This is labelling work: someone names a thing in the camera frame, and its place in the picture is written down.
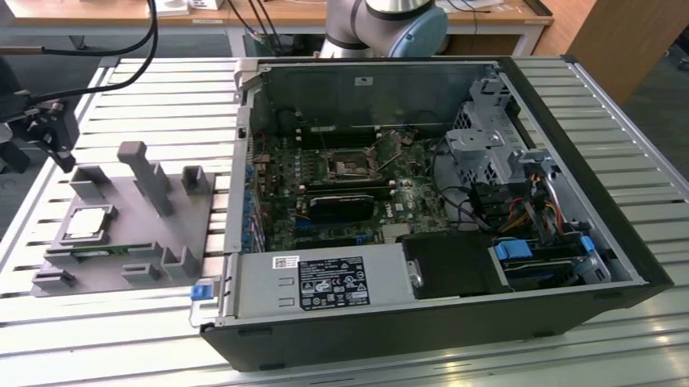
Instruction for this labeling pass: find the silver power supply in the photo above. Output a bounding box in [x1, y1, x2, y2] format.
[218, 244, 420, 323]

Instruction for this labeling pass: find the green RAM stick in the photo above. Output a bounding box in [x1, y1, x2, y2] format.
[70, 244, 136, 257]

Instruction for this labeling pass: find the grey parts rack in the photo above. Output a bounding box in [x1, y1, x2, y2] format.
[30, 140, 218, 299]

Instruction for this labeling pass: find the perforated silver drive cage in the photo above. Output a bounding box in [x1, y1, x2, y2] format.
[445, 77, 559, 190]

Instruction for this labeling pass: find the brown wooden cabinet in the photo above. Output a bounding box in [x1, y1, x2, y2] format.
[532, 0, 689, 106]

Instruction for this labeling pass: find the black plastic shroud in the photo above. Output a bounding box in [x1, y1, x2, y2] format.
[397, 232, 512, 300]

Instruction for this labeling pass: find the white box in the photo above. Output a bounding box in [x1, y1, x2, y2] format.
[148, 0, 193, 17]

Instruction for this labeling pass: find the silver finned heatsink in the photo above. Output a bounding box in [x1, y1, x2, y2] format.
[381, 223, 412, 246]

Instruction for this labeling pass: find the green motherboard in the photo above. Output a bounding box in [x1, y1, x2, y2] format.
[245, 127, 464, 253]

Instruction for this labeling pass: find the hard disk in blue carrier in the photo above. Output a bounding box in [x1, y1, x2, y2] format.
[491, 237, 583, 290]

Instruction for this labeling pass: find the CPU socket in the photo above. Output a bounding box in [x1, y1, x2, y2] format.
[325, 147, 387, 182]

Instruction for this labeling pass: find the black and silver PC case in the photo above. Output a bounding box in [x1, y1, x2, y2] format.
[192, 55, 678, 372]

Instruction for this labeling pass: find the silver CPU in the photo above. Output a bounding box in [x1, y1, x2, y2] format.
[63, 207, 114, 239]

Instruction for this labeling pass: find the coloured wire bundle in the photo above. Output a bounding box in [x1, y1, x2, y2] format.
[497, 169, 571, 245]

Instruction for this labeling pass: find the metal socket cover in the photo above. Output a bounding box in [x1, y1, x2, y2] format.
[368, 129, 407, 173]

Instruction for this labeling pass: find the wooden desk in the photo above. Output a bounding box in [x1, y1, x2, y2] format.
[0, 0, 556, 57]

